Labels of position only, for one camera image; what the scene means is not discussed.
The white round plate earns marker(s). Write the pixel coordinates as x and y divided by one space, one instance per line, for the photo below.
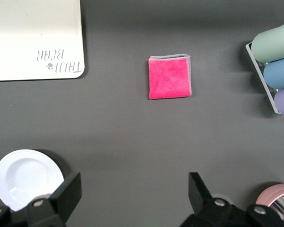
26 177

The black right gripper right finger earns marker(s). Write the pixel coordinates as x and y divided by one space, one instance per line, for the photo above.
201 201

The blue cup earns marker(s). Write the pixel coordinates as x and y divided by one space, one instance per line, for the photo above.
279 72

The pink folded cloth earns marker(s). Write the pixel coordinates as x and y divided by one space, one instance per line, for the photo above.
169 79

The pink bowl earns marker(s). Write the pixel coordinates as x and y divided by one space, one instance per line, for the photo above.
274 189

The cream bear print tray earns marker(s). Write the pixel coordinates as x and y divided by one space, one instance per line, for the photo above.
26 42

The green cup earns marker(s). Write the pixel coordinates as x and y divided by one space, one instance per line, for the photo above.
272 43

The metal scoop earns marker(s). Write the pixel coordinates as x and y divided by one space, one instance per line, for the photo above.
282 205

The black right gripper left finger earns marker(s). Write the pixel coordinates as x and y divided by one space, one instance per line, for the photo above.
61 201

